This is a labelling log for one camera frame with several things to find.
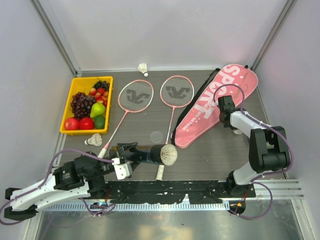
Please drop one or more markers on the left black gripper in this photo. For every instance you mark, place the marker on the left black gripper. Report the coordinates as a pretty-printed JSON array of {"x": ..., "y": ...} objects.
[{"x": 122, "y": 149}]

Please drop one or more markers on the black shuttlecock tube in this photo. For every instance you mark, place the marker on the black shuttlecock tube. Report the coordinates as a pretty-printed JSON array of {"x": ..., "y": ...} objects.
[{"x": 149, "y": 154}]

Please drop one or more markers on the clear tube lid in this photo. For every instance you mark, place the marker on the clear tube lid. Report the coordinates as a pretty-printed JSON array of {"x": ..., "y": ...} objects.
[{"x": 156, "y": 137}]

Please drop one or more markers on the white shuttlecock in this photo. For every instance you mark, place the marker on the white shuttlecock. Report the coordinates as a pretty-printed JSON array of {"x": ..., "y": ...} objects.
[
  {"x": 168, "y": 154},
  {"x": 94, "y": 140},
  {"x": 143, "y": 68}
]

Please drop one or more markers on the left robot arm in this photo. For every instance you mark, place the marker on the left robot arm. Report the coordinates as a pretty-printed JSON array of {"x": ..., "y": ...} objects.
[{"x": 83, "y": 177}]

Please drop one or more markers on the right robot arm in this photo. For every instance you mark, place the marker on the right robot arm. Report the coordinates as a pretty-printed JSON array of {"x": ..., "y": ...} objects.
[{"x": 268, "y": 152}]

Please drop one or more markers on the left pink badminton racket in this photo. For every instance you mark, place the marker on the left pink badminton racket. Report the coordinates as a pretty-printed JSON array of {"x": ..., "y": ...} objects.
[{"x": 135, "y": 97}]

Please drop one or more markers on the pink badminton racket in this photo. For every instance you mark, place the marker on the pink badminton racket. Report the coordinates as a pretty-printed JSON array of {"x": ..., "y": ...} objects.
[
  {"x": 176, "y": 92},
  {"x": 135, "y": 97}
]

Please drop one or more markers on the right pink badminton racket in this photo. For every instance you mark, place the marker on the right pink badminton racket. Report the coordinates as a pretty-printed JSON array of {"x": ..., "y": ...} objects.
[{"x": 176, "y": 92}]

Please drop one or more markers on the green lime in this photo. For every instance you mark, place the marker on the green lime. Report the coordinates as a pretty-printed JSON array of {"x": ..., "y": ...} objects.
[{"x": 99, "y": 122}]

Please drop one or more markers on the right red apple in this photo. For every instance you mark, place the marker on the right red apple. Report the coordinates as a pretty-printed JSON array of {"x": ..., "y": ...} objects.
[{"x": 86, "y": 123}]

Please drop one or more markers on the red apple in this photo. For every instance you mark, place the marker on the red apple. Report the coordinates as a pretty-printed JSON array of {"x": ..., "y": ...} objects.
[
  {"x": 71, "y": 124},
  {"x": 86, "y": 123}
]

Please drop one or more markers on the green pear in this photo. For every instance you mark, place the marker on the green pear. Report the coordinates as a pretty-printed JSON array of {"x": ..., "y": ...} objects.
[{"x": 97, "y": 109}]

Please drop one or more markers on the left red apple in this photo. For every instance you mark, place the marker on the left red apple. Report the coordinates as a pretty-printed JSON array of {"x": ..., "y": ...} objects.
[{"x": 71, "y": 124}]

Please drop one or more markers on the purple grape bunch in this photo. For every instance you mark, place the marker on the purple grape bunch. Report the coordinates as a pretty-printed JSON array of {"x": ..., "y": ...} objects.
[{"x": 81, "y": 105}]

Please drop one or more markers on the black grape bunch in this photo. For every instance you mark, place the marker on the black grape bunch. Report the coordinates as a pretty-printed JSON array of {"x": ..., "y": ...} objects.
[{"x": 102, "y": 84}]

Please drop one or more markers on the yellow plastic bin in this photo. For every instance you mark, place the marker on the yellow plastic bin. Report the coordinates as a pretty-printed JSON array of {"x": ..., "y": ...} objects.
[{"x": 84, "y": 84}]

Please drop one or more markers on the pink racket bag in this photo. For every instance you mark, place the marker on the pink racket bag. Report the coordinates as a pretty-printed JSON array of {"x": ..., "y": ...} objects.
[{"x": 202, "y": 113}]

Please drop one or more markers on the white cable duct strip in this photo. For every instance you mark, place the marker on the white cable duct strip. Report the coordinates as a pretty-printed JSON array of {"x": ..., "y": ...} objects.
[{"x": 78, "y": 206}]

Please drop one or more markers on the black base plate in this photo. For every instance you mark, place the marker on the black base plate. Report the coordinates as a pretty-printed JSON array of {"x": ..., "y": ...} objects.
[{"x": 174, "y": 191}]

